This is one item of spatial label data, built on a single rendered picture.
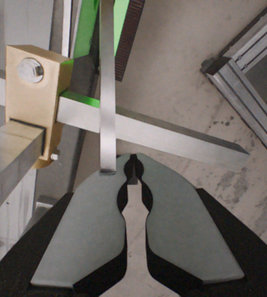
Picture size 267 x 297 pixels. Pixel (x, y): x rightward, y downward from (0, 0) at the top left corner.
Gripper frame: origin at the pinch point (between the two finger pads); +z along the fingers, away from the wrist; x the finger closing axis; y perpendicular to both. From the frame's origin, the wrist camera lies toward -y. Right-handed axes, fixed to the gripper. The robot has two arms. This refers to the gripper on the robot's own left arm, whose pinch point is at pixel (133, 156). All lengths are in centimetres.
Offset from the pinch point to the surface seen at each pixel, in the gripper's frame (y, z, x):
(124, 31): -8.0, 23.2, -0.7
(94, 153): 54, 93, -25
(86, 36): -7.3, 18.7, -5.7
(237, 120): 35, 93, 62
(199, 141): 4.4, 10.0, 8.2
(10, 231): 47, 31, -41
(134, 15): -10.0, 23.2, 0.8
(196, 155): 6.3, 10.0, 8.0
